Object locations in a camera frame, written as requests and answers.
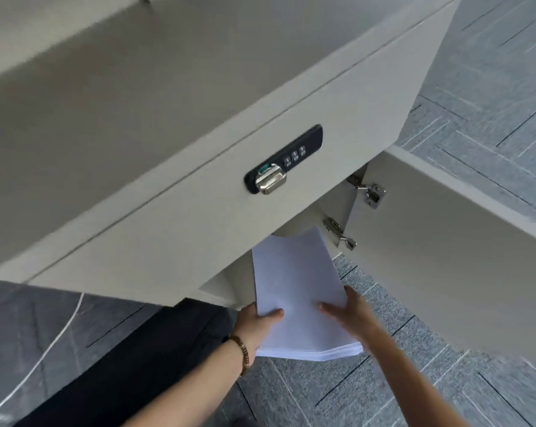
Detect person's left forearm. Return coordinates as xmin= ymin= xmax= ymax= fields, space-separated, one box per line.
xmin=125 ymin=336 xmax=253 ymax=427

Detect person's left hand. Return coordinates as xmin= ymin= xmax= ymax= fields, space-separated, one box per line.
xmin=233 ymin=302 xmax=285 ymax=351

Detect stack of white paper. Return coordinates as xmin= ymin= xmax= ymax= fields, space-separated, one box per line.
xmin=251 ymin=227 xmax=364 ymax=362

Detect wooden bead bracelet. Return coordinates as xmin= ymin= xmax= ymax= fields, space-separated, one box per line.
xmin=228 ymin=335 xmax=255 ymax=377

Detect beige cabinet door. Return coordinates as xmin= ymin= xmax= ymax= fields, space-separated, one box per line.
xmin=338 ymin=146 xmax=536 ymax=364

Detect silver door hinge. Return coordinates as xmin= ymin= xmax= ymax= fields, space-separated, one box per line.
xmin=322 ymin=217 xmax=358 ymax=249
xmin=347 ymin=175 xmax=387 ymax=210

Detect black combination lock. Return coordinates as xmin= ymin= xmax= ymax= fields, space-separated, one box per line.
xmin=244 ymin=125 xmax=324 ymax=196

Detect beige metal cabinet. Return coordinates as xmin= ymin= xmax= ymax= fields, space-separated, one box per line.
xmin=0 ymin=0 xmax=464 ymax=311

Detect person's right hand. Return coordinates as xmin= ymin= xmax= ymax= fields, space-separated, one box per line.
xmin=319 ymin=286 xmax=383 ymax=354

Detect person's right forearm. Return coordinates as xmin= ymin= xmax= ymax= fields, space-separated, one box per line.
xmin=365 ymin=332 xmax=468 ymax=427

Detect white cable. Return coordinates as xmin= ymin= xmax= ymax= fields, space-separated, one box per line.
xmin=0 ymin=292 xmax=86 ymax=420

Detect person's black trousers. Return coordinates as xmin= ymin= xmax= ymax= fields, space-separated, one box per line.
xmin=11 ymin=299 xmax=236 ymax=427

